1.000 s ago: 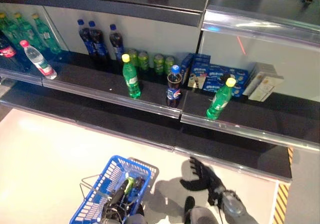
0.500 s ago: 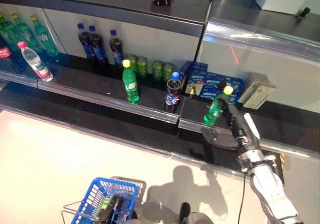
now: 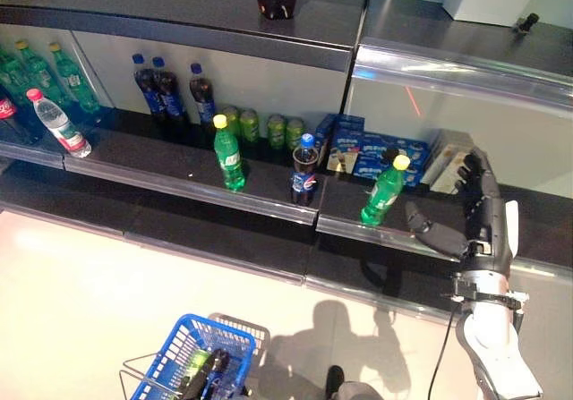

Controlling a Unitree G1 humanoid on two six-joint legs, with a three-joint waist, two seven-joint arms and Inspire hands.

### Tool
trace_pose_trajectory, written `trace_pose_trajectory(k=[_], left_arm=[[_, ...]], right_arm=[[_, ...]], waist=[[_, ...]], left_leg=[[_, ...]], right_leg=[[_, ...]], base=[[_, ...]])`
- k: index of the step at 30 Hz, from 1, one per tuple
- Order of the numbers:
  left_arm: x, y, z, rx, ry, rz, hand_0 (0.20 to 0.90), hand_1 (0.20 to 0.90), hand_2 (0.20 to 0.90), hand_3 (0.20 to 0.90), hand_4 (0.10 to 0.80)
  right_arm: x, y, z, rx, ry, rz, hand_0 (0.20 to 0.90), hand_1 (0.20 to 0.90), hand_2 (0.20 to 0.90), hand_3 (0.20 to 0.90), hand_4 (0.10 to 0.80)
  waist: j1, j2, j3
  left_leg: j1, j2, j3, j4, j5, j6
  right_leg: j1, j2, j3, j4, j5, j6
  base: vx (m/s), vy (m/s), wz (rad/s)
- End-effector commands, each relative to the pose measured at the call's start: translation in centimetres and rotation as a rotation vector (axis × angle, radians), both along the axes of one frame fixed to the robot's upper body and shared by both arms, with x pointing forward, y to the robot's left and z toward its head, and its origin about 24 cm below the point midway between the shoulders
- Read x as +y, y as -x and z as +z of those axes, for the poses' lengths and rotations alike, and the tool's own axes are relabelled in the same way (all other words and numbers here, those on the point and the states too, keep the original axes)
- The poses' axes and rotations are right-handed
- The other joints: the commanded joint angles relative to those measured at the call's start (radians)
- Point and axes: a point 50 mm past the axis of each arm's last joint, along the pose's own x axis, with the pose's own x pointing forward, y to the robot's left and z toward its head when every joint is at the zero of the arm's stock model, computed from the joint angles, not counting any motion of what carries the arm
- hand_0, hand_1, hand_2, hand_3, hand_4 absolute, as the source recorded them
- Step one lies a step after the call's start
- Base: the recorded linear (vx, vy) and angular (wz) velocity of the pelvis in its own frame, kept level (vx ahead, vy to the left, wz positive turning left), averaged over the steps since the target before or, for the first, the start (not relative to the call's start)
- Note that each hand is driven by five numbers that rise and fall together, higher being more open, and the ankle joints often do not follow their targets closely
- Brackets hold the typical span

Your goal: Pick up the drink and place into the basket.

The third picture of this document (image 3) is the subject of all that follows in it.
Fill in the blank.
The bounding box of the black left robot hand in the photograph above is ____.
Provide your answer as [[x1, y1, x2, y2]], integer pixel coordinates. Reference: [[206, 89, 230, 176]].
[[178, 348, 232, 400]]

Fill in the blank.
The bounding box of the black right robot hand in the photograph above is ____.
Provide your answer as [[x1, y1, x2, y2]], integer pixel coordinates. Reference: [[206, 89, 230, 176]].
[[405, 144, 521, 272]]

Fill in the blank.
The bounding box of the blue plastic shopping basket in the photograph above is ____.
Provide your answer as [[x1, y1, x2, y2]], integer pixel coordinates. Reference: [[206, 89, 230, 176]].
[[119, 313, 259, 400]]

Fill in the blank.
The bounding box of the green Sprite bottle yellow cap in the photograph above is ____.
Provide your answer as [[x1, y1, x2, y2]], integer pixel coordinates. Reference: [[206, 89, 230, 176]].
[[15, 39, 59, 106], [360, 154, 412, 226], [47, 41, 102, 115], [0, 48, 26, 99], [212, 113, 247, 191]]

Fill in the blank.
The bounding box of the green bottle in basket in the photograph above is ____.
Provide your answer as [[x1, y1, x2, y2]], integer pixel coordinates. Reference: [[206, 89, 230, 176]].
[[181, 348, 211, 377]]

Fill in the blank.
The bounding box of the green drink can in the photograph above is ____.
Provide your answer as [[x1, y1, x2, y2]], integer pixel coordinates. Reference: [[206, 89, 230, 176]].
[[239, 107, 261, 144], [221, 106, 243, 137], [266, 113, 287, 150], [285, 117, 306, 150]]

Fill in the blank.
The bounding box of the grey cardboard box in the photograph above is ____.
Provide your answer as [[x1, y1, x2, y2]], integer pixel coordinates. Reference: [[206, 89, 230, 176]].
[[420, 129, 475, 195]]

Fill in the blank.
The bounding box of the blue Oreo cookie box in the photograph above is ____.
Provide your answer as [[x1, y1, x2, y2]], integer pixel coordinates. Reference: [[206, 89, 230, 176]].
[[329, 117, 366, 173], [314, 113, 337, 159], [360, 132, 433, 162], [352, 147, 430, 187]]

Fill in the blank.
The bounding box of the black shelf base deck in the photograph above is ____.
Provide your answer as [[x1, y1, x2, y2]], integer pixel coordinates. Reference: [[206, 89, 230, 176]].
[[0, 160, 135, 240], [304, 234, 475, 325], [123, 184, 319, 287]]

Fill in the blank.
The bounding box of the small black object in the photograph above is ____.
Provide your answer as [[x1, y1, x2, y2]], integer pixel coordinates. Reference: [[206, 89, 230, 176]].
[[513, 13, 541, 34]]

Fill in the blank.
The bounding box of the clear water bottle red cap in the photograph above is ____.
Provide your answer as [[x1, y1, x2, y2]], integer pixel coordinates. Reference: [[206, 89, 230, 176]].
[[25, 88, 93, 158]]

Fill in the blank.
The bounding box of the Coca-Cola bottle red cap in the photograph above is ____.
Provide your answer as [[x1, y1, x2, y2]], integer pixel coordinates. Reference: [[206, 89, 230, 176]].
[[0, 84, 44, 146]]

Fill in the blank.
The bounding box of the row of green Sprite bottles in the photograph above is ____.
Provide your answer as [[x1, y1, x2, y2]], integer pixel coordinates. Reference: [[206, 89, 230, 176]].
[[0, 22, 115, 110]]

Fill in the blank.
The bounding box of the black right wrist camera bracket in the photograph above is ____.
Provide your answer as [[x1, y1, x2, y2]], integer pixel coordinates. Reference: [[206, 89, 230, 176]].
[[449, 272, 530, 314]]

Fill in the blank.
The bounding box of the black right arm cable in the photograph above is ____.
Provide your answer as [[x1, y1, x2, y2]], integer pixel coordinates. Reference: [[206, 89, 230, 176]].
[[427, 303, 463, 400]]

